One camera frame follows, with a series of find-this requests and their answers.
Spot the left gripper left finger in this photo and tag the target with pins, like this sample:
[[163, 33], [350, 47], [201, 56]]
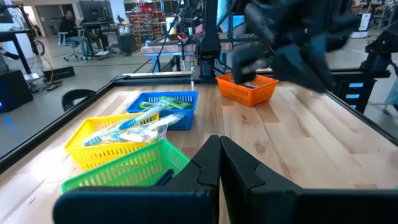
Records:
[[199, 177]]

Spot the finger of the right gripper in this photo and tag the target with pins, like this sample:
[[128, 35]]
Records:
[[245, 62], [298, 68]]

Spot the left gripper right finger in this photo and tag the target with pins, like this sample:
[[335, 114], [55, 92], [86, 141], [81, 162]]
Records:
[[248, 186]]

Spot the blue disposable razor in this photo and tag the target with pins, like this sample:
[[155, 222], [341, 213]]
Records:
[[164, 177]]

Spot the bagged blue white toothbrush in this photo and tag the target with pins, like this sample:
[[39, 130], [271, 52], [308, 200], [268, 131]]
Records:
[[130, 123]]

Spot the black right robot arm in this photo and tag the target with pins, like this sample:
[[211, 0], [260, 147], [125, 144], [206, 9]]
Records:
[[210, 37]]

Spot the orange plastic basket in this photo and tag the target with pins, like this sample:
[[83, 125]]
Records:
[[245, 93]]

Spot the blue plastic basket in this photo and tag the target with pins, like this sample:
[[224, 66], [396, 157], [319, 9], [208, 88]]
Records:
[[186, 123]]

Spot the black cabinet with blue lights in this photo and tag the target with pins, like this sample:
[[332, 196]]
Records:
[[357, 87]]

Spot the green plastic basket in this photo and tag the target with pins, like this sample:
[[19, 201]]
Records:
[[130, 168]]

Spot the yellow plastic basket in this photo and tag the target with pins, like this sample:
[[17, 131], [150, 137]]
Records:
[[93, 155]]

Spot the dark background monitor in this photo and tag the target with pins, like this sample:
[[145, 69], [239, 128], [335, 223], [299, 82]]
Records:
[[92, 11]]

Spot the black box on floor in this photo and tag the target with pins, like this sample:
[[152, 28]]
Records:
[[60, 73]]

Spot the person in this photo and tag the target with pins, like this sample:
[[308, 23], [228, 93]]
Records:
[[70, 34]]

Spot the black computer tower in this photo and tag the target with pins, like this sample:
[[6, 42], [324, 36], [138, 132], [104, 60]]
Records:
[[14, 90]]

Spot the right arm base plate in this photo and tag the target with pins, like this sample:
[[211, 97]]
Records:
[[202, 76]]

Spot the black aluminium table frame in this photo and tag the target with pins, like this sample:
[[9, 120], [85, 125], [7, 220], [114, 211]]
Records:
[[62, 121]]

